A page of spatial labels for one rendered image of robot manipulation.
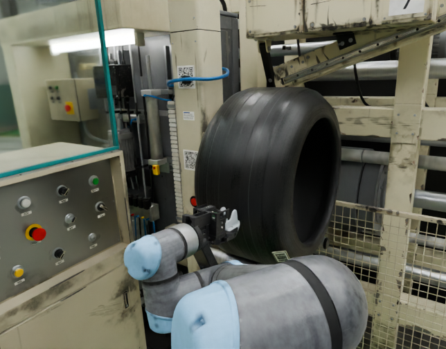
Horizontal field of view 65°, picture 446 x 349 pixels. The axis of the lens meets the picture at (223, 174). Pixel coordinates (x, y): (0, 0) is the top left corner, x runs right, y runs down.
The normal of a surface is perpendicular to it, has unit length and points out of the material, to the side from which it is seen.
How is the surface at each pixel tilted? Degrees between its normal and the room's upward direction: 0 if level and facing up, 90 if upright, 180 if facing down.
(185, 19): 90
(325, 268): 16
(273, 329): 49
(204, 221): 90
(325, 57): 90
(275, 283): 9
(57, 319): 90
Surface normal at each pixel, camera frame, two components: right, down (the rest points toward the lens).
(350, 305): 0.51, -0.39
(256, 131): -0.47, -0.42
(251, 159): -0.54, -0.18
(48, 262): 0.82, 0.13
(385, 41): -0.57, 0.26
